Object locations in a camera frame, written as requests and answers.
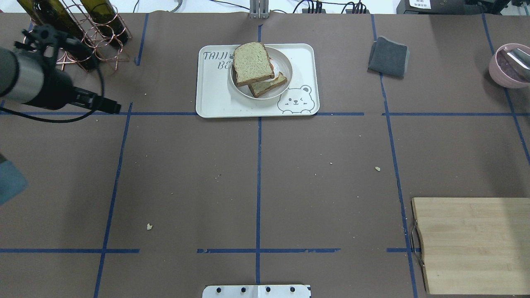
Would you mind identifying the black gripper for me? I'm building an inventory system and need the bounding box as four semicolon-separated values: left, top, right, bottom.
14;25;121;114

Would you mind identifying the bread slice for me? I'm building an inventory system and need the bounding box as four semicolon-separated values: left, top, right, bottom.
233;42;275;87
248;72;289;99

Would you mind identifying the white round plate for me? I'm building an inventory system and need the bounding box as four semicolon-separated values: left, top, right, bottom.
228;45;293;100

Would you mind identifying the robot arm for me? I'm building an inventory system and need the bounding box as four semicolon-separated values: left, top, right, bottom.
1;24;121;124

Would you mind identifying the cream bear serving tray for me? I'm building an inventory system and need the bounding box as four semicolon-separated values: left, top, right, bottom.
195;43;320;118

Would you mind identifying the dark green wine bottle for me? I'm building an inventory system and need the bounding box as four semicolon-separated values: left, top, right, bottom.
18;0;99;70

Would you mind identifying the folded grey cloth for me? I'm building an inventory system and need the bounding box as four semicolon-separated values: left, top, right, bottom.
368;36;410;78

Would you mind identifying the wooden cutting board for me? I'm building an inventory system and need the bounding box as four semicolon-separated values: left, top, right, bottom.
411;197;530;296

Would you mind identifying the pink bowl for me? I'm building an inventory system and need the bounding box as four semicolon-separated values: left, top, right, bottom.
489;43;530;89

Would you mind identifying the metal scoop spatula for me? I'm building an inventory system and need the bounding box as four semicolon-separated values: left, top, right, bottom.
500;48;530;82

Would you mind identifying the copper wire bottle rack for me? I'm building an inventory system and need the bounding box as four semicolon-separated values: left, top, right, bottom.
23;0;133;75

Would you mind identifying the aluminium frame post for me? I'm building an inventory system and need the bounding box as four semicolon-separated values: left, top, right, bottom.
249;0;270;19

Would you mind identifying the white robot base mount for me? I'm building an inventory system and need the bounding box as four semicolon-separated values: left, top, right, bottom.
202;284;312;298

